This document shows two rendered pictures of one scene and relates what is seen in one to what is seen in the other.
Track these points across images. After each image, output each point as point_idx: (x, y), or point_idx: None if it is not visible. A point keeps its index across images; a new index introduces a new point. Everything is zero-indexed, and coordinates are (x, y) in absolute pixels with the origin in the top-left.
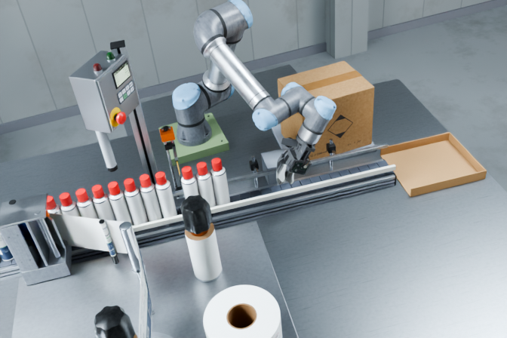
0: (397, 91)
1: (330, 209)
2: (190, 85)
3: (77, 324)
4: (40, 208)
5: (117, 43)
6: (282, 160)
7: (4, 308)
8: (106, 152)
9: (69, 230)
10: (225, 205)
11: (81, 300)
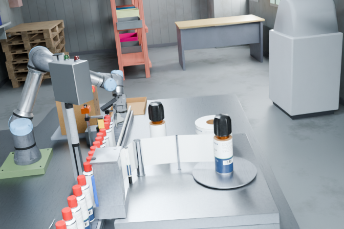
0: None
1: (135, 130)
2: (18, 120)
3: (173, 193)
4: (111, 148)
5: (57, 53)
6: (115, 111)
7: None
8: (76, 130)
9: None
10: (118, 142)
11: (155, 193)
